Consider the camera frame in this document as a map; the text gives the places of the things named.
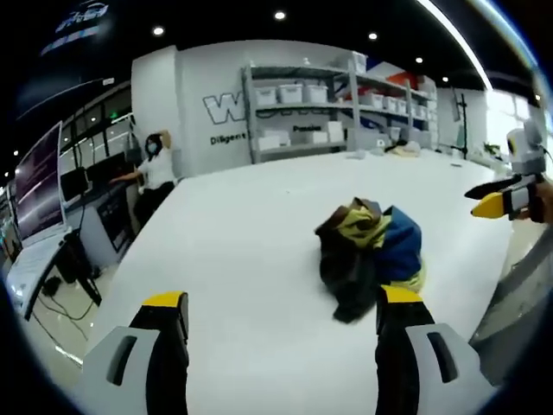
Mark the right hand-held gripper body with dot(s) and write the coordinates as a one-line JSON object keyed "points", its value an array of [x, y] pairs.
{"points": [[525, 149]]}

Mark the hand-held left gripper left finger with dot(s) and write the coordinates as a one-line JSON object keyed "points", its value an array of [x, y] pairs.
{"points": [[142, 346]]}

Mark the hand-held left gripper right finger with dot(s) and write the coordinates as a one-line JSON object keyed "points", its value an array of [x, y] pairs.
{"points": [[415, 346]]}

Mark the multicoloured garment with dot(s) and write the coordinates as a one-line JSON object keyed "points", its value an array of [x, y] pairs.
{"points": [[371, 255]]}

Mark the person's right hand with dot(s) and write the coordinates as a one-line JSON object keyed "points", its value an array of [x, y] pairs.
{"points": [[546, 201]]}

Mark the black tripod stand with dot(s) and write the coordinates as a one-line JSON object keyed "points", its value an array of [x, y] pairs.
{"points": [[463, 125]]}

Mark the beige cloth pile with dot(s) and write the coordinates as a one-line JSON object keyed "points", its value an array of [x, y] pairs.
{"points": [[404, 148]]}

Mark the long ceiling light strip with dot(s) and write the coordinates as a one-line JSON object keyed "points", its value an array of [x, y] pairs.
{"points": [[462, 39]]}

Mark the dark reception counter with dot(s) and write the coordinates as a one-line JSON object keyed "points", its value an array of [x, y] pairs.
{"points": [[112, 216]]}

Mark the white computer desk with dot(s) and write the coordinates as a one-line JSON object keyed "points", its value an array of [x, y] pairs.
{"points": [[34, 263]]}

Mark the round ceiling light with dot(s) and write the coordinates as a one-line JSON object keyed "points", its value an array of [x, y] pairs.
{"points": [[279, 15], [373, 36], [158, 30], [418, 60]]}

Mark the grey metal shelf rack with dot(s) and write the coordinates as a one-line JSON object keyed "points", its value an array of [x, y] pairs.
{"points": [[345, 108]]}

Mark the black computer monitor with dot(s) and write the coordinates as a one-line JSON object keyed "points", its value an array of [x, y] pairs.
{"points": [[73, 183]]}

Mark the large curved display screen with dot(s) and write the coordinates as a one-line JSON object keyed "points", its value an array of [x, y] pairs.
{"points": [[39, 186]]}

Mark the row of white storage boxes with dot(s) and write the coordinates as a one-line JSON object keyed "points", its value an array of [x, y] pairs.
{"points": [[311, 93]]}

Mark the black desk leg frame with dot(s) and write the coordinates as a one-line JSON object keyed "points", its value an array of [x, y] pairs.
{"points": [[82, 268]]}

